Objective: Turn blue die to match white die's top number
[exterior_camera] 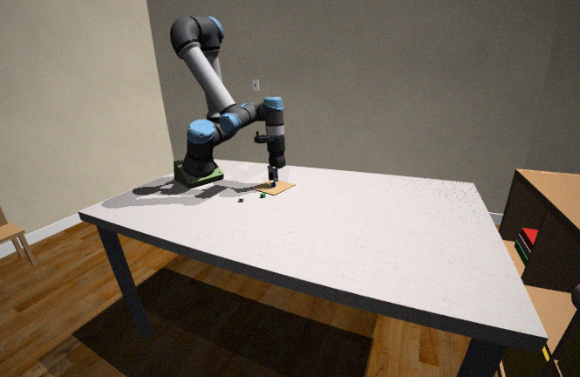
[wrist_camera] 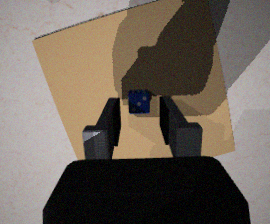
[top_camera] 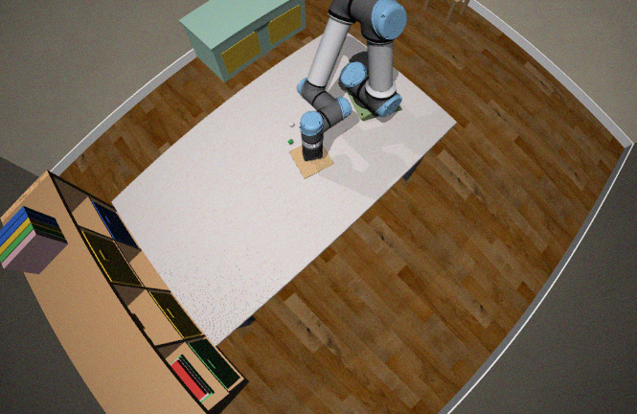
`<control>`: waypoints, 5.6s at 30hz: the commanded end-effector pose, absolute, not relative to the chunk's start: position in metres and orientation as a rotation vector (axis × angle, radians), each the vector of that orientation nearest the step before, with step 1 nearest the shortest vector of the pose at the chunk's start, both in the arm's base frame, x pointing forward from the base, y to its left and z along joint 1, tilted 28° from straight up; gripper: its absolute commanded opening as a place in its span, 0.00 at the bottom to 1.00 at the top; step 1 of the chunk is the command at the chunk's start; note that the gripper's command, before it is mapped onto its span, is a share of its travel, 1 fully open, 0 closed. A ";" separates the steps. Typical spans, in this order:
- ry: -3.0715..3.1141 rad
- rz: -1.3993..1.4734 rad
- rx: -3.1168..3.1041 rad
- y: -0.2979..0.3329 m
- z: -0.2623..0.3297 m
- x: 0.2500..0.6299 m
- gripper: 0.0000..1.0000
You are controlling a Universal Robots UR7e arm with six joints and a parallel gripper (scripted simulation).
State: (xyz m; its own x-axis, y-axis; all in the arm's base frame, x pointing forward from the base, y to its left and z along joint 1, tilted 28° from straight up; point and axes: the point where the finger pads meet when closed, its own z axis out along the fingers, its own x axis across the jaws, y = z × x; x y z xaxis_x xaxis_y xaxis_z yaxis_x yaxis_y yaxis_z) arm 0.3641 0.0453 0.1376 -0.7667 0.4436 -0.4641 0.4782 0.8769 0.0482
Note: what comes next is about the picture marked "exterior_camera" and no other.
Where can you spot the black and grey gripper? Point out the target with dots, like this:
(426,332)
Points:
(276,146)

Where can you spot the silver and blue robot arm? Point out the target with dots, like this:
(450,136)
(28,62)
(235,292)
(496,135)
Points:
(202,60)

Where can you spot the tan flat mat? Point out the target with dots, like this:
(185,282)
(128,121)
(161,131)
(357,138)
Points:
(266,187)

